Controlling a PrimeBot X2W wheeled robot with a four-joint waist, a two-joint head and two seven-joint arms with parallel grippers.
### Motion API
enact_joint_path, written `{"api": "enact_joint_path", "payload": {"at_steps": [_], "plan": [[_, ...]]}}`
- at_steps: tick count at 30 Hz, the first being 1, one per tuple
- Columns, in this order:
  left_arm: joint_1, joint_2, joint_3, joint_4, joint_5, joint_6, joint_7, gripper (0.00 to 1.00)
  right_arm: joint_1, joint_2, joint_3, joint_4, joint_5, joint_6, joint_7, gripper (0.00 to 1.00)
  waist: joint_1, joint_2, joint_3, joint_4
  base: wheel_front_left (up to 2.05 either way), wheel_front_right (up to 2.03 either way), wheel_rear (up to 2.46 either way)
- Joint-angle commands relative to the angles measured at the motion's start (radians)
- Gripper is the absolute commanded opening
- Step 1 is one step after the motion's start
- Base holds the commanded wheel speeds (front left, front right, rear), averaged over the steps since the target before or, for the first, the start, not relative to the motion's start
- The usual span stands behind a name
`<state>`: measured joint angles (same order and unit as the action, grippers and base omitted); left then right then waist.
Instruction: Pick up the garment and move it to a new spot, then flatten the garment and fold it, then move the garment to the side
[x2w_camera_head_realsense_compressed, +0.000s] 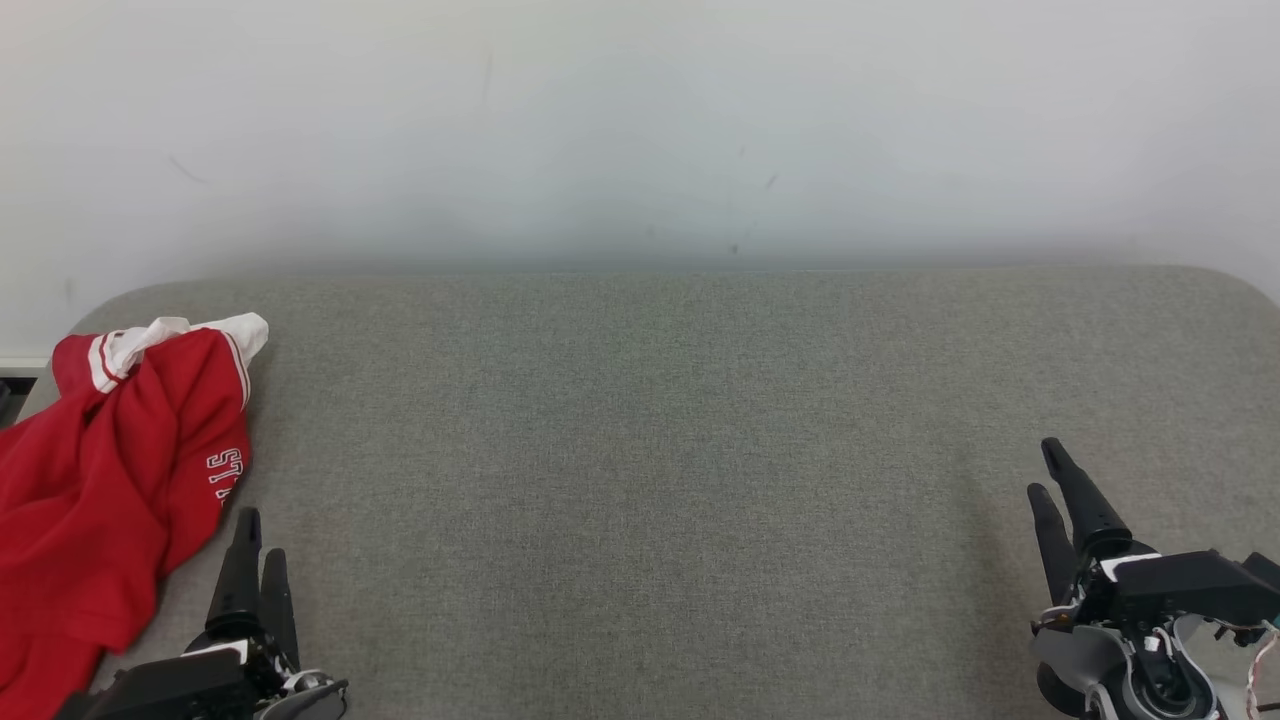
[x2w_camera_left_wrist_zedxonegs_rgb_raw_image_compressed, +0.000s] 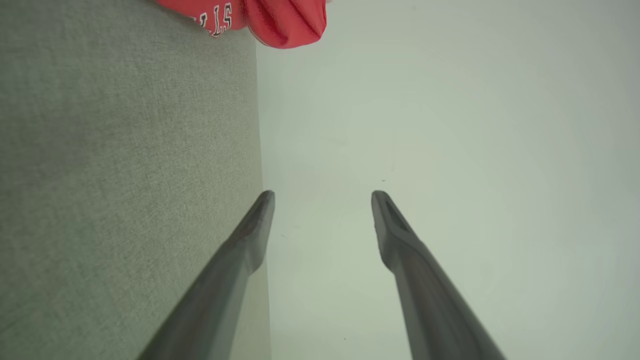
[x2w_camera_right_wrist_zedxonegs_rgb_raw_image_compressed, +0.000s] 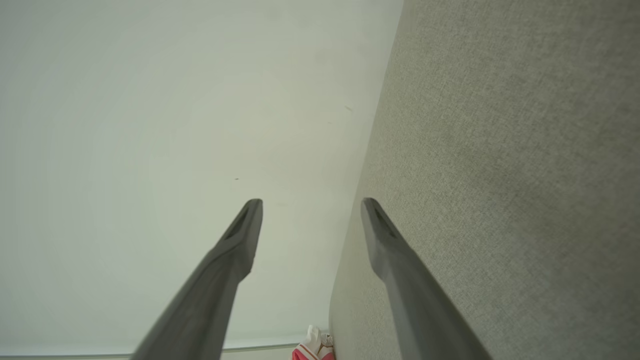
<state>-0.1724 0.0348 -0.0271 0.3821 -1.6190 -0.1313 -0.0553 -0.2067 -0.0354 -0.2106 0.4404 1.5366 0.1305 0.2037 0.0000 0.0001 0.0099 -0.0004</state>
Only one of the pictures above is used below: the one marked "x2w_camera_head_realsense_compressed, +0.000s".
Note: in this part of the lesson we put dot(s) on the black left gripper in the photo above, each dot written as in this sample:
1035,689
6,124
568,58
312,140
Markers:
170,690

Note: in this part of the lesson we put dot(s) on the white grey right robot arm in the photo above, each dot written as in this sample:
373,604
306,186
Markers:
1080,650

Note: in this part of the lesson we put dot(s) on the red shirt with white sleeves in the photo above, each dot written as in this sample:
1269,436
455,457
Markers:
100,490

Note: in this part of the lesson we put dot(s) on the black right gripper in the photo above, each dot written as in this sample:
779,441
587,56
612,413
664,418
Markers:
1180,590

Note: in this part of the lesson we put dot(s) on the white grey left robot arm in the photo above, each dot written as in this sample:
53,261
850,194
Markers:
315,700

